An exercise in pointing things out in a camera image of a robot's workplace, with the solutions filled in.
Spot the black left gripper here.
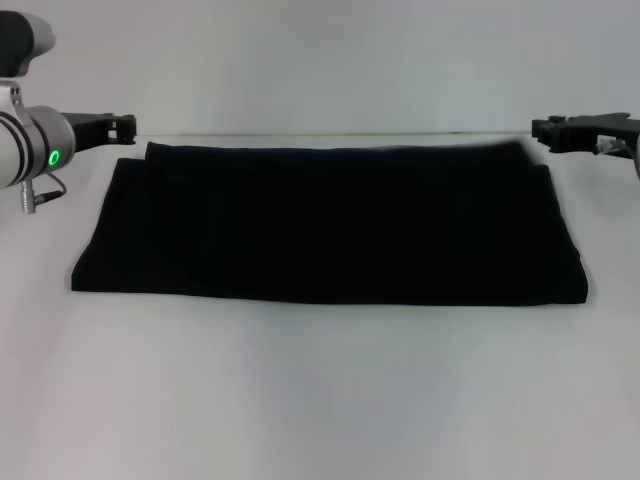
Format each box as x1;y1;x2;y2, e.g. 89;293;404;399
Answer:
62;110;140;152

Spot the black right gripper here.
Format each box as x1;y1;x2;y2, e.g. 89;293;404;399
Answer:
530;111;640;155

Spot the black shirt with FREE print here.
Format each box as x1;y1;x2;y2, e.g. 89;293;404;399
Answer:
69;138;588;308

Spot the right gripper cable with plugs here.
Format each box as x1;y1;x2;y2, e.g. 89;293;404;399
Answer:
593;133;633;158

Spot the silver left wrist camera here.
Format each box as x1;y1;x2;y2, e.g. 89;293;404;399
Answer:
0;9;58;82

